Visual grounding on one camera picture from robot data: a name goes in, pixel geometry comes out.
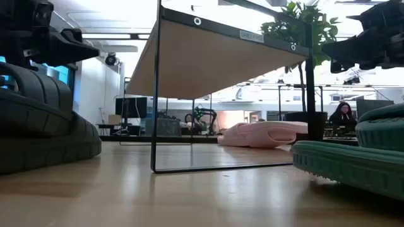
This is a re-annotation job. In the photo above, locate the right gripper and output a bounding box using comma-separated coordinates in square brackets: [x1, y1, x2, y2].
[321, 0, 404, 74]

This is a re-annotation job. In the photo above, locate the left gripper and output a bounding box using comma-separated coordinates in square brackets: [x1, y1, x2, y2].
[0, 0, 100, 69]

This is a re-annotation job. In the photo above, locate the black slide sandal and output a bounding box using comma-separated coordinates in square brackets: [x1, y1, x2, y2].
[0, 61, 103, 176]

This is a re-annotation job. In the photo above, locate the green slide sandal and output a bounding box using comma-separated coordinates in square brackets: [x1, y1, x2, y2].
[292, 103, 404, 202]

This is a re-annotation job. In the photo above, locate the pink slide sandal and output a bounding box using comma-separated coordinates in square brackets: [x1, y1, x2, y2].
[217, 121, 309, 149]

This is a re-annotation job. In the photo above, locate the green potted plant black pot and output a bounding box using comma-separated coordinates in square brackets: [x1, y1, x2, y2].
[260, 1, 340, 141]

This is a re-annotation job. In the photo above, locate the black monitor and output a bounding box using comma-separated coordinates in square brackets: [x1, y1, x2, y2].
[115, 96, 148, 119]
[356, 99, 395, 119]

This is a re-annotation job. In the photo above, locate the person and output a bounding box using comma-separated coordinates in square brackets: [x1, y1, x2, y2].
[328, 102, 358, 127]

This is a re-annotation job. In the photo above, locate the grey crate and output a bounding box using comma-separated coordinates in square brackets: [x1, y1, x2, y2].
[145, 118, 182, 137]

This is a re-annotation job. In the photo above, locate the black ceiling camera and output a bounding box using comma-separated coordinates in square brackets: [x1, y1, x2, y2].
[105, 52, 118, 67]

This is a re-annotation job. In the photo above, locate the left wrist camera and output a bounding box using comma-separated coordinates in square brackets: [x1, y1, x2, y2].
[30, 0, 55, 28]

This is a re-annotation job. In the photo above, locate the wooden shelf with black frame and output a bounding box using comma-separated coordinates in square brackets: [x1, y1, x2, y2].
[119, 0, 317, 174]

